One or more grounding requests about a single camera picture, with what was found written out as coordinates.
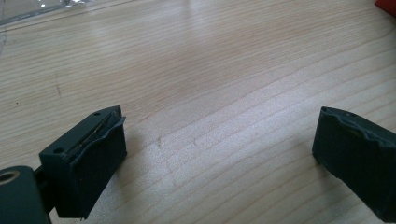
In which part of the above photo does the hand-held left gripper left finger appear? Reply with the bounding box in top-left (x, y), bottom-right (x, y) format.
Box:
top-left (38, 105), bottom-right (128, 220)

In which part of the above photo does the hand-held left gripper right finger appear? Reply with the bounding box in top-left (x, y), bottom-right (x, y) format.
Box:
top-left (312, 105), bottom-right (396, 223)

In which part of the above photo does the red picture book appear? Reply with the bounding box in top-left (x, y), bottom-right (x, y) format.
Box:
top-left (374, 0), bottom-right (396, 17)

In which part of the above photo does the clear acrylic book rack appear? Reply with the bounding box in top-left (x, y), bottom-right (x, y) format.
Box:
top-left (0, 0), bottom-right (92, 27)

